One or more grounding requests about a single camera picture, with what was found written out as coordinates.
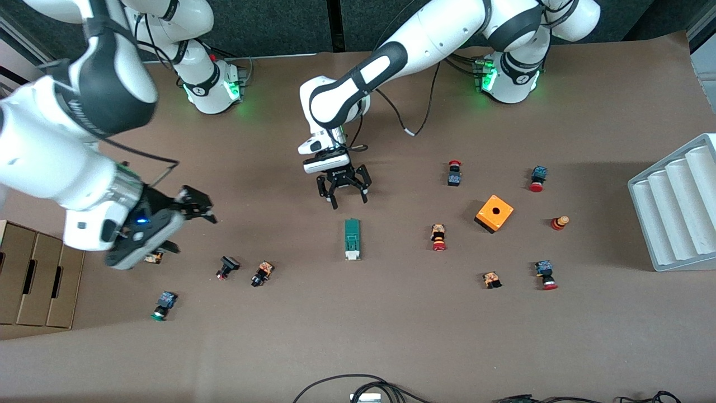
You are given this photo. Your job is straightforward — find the green load switch white handle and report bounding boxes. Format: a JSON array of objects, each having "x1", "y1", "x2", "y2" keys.
[{"x1": 343, "y1": 218, "x2": 363, "y2": 262}]

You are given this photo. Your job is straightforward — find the grey metal rack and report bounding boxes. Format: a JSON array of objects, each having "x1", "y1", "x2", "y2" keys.
[
  {"x1": 0, "y1": 11, "x2": 45, "y2": 99},
  {"x1": 687, "y1": 17, "x2": 716, "y2": 96}
]

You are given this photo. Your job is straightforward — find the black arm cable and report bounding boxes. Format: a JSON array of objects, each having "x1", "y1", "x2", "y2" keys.
[
  {"x1": 95, "y1": 134, "x2": 181, "y2": 191},
  {"x1": 347, "y1": 62, "x2": 442, "y2": 152}
]

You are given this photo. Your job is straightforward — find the black base cable bundle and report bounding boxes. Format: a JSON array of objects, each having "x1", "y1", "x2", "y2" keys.
[{"x1": 447, "y1": 53, "x2": 483, "y2": 79}]

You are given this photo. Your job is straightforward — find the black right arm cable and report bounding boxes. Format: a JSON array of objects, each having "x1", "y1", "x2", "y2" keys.
[{"x1": 95, "y1": 134, "x2": 181, "y2": 191}]

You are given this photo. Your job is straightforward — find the green mushroom pushbutton blue block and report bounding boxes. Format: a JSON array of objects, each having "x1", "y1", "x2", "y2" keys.
[{"x1": 150, "y1": 290, "x2": 178, "y2": 322}]

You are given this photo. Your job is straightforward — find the black cable bundle green connector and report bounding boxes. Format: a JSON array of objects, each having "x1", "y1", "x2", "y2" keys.
[{"x1": 491, "y1": 390, "x2": 684, "y2": 403}]

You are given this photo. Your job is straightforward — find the grey ridged tray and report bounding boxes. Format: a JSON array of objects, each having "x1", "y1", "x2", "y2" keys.
[{"x1": 627, "y1": 133, "x2": 716, "y2": 273}]

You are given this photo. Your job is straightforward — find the black square pushbutton red terminals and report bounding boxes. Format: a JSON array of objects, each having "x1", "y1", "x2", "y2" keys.
[{"x1": 215, "y1": 256, "x2": 241, "y2": 281}]

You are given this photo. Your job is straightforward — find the orange button enclosure box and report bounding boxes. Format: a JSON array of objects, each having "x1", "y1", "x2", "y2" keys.
[{"x1": 474, "y1": 194, "x2": 515, "y2": 235}]

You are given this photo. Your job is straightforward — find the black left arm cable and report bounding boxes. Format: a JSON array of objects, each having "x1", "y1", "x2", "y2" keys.
[{"x1": 347, "y1": 62, "x2": 442, "y2": 152}]

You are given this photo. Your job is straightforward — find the brown cardboard divider box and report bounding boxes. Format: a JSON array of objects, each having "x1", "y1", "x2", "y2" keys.
[{"x1": 0, "y1": 219, "x2": 86, "y2": 330}]

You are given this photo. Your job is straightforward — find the black looped cable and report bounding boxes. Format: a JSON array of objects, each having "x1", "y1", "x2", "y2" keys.
[{"x1": 292, "y1": 373, "x2": 434, "y2": 403}]

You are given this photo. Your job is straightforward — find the brown paper table cover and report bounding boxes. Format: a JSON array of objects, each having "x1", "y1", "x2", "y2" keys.
[{"x1": 0, "y1": 31, "x2": 716, "y2": 403}]

